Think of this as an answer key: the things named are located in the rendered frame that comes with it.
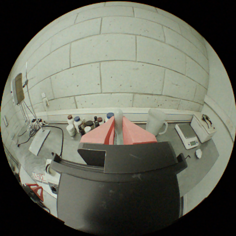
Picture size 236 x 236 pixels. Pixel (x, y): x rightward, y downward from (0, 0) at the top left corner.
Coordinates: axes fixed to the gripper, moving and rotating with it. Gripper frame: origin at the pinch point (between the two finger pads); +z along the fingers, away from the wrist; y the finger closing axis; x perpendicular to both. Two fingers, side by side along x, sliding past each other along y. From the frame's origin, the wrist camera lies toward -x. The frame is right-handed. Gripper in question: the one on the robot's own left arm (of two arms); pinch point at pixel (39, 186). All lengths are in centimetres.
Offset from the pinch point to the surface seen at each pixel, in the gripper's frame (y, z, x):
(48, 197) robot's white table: 8.3, 3.7, 14.4
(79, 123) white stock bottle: -17.3, 38.4, -25.1
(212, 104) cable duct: -146, 1, -24
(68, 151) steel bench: -7.7, 31.6, -8.8
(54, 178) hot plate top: -6.6, 9.4, -1.6
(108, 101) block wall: -39, 42, -38
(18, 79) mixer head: 26, 2, -58
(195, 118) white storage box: -115, 22, -14
